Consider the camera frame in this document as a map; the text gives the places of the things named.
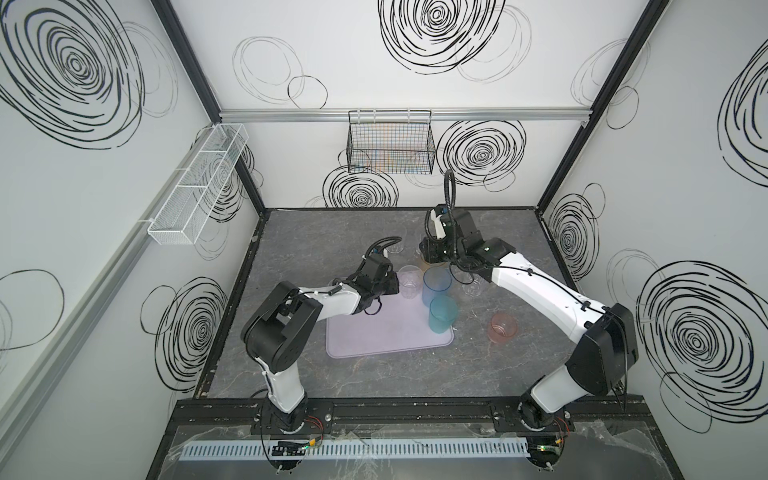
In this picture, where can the lilac plastic tray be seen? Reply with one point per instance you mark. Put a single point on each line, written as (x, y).
(401, 325)

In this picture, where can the clear glass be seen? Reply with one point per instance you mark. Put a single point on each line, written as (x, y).
(474, 288)
(402, 232)
(410, 279)

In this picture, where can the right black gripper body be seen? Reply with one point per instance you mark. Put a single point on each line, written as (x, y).
(433, 250)

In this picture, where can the teal plastic cup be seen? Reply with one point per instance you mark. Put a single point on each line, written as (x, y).
(443, 312)

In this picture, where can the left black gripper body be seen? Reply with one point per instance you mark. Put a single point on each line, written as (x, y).
(387, 281)

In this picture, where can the yellow plastic cup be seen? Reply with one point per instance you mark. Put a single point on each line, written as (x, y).
(425, 264)

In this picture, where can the white wire shelf basket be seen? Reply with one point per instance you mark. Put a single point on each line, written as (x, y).
(185, 212)

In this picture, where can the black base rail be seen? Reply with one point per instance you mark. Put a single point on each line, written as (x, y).
(506, 414)

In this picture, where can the white slotted cable duct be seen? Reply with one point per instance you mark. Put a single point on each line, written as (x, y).
(345, 449)

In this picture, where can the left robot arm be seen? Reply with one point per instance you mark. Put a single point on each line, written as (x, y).
(277, 333)

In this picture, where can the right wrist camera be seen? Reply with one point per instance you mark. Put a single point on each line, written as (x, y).
(436, 219)

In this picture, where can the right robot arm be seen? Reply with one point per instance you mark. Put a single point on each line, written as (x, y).
(604, 336)

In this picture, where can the pink plastic cup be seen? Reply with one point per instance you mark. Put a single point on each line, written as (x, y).
(502, 327)

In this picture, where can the blue plastic cup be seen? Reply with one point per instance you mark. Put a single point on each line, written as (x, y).
(436, 281)

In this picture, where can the black wire basket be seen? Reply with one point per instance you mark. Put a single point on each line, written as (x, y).
(393, 141)

